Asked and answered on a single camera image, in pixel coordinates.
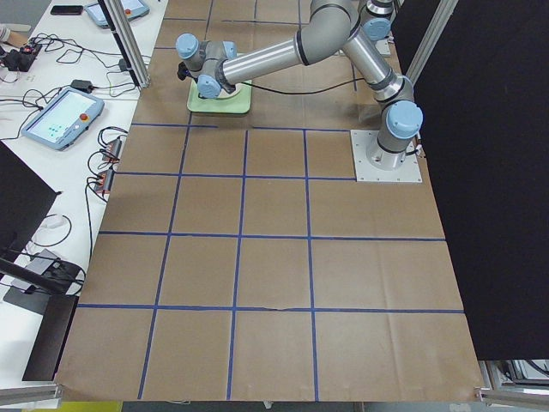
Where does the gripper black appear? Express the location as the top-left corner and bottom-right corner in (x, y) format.
(177, 61), (202, 82)

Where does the white round plate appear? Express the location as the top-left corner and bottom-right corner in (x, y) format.
(197, 84), (242, 100)

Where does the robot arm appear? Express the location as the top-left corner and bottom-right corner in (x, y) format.
(176, 1), (424, 155)

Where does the light green tray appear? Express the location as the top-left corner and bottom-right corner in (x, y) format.
(187, 79), (252, 115)

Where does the black power adapter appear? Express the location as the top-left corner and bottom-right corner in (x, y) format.
(70, 79), (94, 94)

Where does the teach pendant near tray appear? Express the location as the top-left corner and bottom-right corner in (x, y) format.
(21, 87), (105, 150)

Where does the black phone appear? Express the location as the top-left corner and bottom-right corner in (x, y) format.
(50, 4), (83, 15)

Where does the brown paper table cover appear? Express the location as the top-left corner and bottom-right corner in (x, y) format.
(56, 1), (482, 402)

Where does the black monitor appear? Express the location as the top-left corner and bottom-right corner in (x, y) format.
(1, 144), (82, 382)

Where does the black backdrop curtain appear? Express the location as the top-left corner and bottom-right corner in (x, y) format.
(414, 1), (548, 360)

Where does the aluminium frame post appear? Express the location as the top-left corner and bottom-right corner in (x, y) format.
(98, 0), (151, 89)

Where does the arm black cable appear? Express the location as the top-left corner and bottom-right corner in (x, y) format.
(250, 76), (365, 96)

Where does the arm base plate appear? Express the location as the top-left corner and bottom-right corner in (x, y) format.
(350, 130), (423, 184)

